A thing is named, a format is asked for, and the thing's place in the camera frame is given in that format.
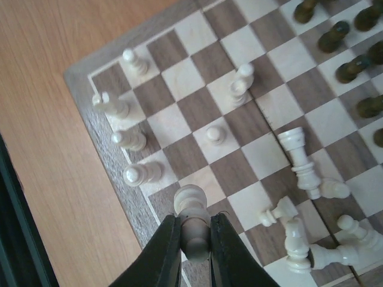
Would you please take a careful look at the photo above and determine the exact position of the dark chess pieces row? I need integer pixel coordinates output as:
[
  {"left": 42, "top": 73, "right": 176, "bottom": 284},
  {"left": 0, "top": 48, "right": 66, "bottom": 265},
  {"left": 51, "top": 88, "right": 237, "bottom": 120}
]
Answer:
[{"left": 283, "top": 1, "right": 382, "bottom": 161}]

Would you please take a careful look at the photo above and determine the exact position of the white bishop bottom row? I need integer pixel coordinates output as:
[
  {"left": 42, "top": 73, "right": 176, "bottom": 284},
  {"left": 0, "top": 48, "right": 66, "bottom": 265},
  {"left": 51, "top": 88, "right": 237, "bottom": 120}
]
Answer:
[{"left": 123, "top": 161, "right": 163, "bottom": 187}]

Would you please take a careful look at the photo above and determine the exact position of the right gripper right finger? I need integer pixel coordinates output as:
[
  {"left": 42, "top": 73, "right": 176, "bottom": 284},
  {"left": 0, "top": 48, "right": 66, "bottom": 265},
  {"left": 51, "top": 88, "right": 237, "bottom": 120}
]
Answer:
[{"left": 209, "top": 213, "right": 278, "bottom": 287}]

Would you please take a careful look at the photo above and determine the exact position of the wooden chess board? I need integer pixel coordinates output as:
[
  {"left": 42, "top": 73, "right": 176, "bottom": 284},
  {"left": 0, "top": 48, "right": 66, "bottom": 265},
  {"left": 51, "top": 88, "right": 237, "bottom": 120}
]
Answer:
[{"left": 64, "top": 1, "right": 382, "bottom": 286}]

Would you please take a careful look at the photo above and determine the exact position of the white knight chess piece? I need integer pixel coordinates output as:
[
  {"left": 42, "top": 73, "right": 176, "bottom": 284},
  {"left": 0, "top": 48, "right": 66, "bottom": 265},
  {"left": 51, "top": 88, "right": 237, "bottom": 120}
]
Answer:
[{"left": 92, "top": 92, "right": 129, "bottom": 119}]

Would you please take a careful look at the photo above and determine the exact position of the white pawn beside rook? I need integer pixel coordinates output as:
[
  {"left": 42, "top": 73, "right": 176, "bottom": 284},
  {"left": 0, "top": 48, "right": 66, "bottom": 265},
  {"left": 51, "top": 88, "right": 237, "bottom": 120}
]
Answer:
[{"left": 236, "top": 63, "right": 254, "bottom": 89}]

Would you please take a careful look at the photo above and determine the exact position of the white king chess piece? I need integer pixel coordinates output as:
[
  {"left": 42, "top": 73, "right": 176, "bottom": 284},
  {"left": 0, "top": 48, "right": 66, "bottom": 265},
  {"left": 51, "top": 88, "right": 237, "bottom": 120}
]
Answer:
[{"left": 277, "top": 127, "right": 321, "bottom": 200}]

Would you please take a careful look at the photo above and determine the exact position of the white pawn mid board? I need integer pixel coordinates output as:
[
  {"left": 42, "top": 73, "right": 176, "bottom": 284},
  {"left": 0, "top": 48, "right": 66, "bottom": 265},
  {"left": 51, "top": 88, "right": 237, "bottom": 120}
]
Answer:
[{"left": 111, "top": 130, "right": 147, "bottom": 151}]

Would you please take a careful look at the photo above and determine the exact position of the white rook piece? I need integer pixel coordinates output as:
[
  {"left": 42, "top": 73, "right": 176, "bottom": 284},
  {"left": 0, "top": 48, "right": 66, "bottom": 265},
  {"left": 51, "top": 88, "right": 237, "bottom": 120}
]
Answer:
[{"left": 229, "top": 80, "right": 247, "bottom": 107}]

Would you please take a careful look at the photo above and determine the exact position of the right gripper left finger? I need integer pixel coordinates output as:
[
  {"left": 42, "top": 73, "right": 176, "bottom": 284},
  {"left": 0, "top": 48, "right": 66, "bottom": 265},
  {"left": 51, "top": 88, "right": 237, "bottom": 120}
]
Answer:
[{"left": 111, "top": 215, "right": 181, "bottom": 287}]

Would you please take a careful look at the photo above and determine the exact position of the white queen chess piece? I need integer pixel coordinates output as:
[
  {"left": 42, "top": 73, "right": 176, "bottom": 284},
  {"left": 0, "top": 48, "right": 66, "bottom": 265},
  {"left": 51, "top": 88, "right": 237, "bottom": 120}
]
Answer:
[{"left": 174, "top": 184, "right": 211, "bottom": 263}]

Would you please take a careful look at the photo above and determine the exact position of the white pawn near corner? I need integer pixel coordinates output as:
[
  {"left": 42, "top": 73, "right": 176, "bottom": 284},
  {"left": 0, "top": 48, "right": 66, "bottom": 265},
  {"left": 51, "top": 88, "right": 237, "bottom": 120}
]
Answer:
[{"left": 122, "top": 48, "right": 149, "bottom": 76}]

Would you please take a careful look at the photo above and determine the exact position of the pile of white pieces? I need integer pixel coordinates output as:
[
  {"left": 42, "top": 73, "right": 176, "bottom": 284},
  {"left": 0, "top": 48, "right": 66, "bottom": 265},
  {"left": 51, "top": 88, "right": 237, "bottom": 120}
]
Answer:
[{"left": 254, "top": 196, "right": 382, "bottom": 273}]

